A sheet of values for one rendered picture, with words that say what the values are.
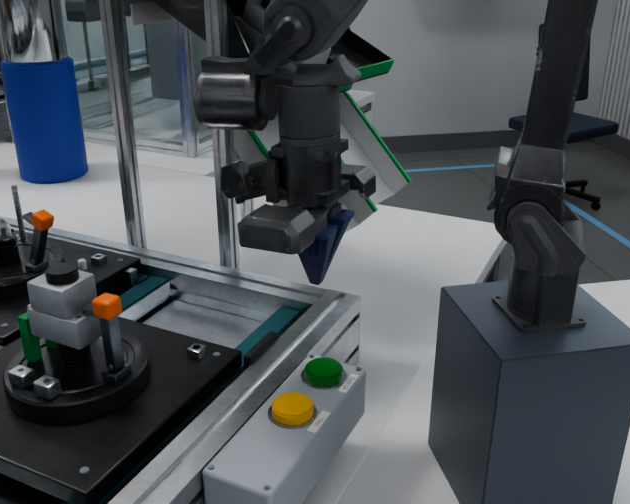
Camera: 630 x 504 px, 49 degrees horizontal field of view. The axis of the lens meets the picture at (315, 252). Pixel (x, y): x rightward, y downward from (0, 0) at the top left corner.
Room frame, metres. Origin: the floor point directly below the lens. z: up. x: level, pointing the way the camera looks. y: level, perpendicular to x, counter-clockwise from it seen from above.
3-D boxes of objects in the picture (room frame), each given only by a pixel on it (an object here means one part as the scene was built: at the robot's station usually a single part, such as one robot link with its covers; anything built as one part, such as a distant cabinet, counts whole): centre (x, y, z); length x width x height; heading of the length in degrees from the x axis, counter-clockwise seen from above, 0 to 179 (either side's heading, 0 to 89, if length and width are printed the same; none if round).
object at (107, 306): (0.57, 0.20, 1.04); 0.04 x 0.02 x 0.08; 64
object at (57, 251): (0.83, 0.41, 1.01); 0.24 x 0.24 x 0.13; 64
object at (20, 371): (0.56, 0.28, 1.00); 0.02 x 0.01 x 0.02; 64
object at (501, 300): (0.57, -0.21, 1.09); 0.07 x 0.07 x 0.06; 11
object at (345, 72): (0.64, 0.01, 1.25); 0.09 x 0.06 x 0.07; 73
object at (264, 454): (0.55, 0.02, 0.93); 0.21 x 0.07 x 0.06; 154
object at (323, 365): (0.61, -0.01, 0.96); 0.04 x 0.04 x 0.02
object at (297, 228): (0.64, 0.00, 1.17); 0.19 x 0.06 x 0.08; 154
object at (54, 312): (0.60, 0.25, 1.06); 0.08 x 0.04 x 0.07; 64
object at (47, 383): (0.54, 0.25, 1.00); 0.02 x 0.01 x 0.02; 64
